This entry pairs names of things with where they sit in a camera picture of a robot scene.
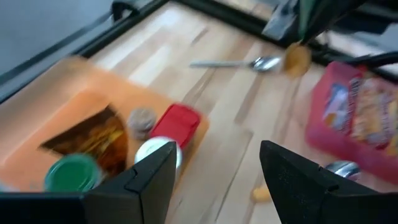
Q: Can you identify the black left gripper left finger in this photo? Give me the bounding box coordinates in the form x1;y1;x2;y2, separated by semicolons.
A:
0;141;177;224

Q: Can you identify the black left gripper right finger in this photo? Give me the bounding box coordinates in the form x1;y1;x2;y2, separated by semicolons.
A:
259;139;398;224

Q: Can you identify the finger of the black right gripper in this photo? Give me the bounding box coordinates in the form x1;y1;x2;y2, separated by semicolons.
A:
262;0;301;43
303;0;368;44

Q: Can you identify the plain silver spoon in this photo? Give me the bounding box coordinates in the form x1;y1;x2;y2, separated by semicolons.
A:
189;55;282;74

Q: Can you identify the bagel seasoning jar white lid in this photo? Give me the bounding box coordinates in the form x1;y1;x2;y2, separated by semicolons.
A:
134;136;183;170

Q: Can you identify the green spice jar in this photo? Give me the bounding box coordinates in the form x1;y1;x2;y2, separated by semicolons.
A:
43;153;103;193

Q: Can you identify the brown food pouch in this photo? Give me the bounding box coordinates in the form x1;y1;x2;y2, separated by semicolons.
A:
40;105;129;178

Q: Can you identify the small glass jar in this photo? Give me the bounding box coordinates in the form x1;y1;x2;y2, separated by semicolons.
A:
126;107;158;141

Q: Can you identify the white ramen packet blue edge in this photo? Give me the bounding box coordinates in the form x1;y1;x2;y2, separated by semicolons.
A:
322;82;351;131

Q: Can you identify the red-lidded spice container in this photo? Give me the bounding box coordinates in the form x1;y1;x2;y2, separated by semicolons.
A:
150;103;201;149

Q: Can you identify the orange yellow snack packet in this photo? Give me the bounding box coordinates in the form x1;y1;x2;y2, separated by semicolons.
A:
349;73;398;150

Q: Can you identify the pink plastic tray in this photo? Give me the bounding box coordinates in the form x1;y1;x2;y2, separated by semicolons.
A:
304;61;398;184

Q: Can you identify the orange translucent plastic bin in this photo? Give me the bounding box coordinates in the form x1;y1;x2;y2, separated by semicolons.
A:
0;55;210;192

